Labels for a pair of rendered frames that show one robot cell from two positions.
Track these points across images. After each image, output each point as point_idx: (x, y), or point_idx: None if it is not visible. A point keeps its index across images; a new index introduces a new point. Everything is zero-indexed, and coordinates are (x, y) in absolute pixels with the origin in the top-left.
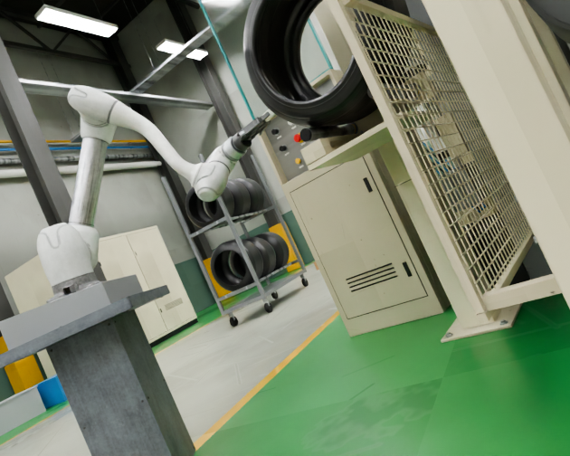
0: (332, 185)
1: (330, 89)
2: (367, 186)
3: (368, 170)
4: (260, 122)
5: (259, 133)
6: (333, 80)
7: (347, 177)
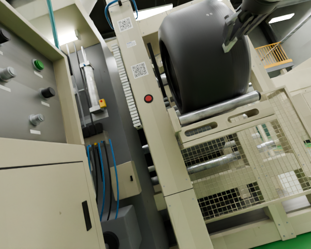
0: (20, 207)
1: (46, 66)
2: (87, 218)
3: (88, 190)
4: (247, 34)
5: (233, 23)
6: (67, 67)
7: (60, 194)
